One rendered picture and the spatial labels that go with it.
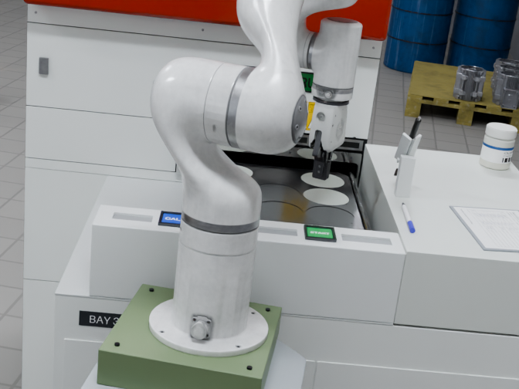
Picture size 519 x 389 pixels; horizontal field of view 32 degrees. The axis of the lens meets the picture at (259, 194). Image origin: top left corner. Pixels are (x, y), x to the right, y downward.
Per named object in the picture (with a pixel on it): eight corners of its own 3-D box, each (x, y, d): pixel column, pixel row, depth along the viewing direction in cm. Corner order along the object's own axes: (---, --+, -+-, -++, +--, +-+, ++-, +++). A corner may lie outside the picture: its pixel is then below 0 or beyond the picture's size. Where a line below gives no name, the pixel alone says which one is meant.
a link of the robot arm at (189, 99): (242, 240, 130) (261, 79, 123) (128, 211, 136) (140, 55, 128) (270, 216, 141) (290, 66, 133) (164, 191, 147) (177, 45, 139)
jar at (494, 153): (475, 159, 214) (483, 120, 210) (504, 162, 214) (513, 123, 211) (483, 169, 207) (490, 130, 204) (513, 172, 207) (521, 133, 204)
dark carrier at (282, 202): (202, 161, 213) (203, 159, 213) (347, 175, 214) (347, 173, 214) (194, 216, 181) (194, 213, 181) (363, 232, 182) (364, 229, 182)
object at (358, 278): (96, 272, 169) (99, 204, 164) (386, 299, 172) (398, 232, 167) (87, 295, 160) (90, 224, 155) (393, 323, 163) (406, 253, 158)
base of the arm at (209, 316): (256, 367, 133) (270, 252, 127) (132, 343, 136) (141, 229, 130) (276, 313, 151) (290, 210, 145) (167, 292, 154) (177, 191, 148)
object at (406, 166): (388, 186, 189) (398, 126, 184) (407, 188, 189) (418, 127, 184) (392, 197, 183) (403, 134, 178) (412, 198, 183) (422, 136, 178)
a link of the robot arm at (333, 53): (303, 82, 181) (347, 91, 179) (311, 18, 177) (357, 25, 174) (316, 76, 189) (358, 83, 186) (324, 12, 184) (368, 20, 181)
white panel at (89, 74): (27, 164, 220) (29, -2, 206) (357, 196, 224) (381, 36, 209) (24, 167, 217) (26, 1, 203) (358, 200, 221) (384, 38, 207)
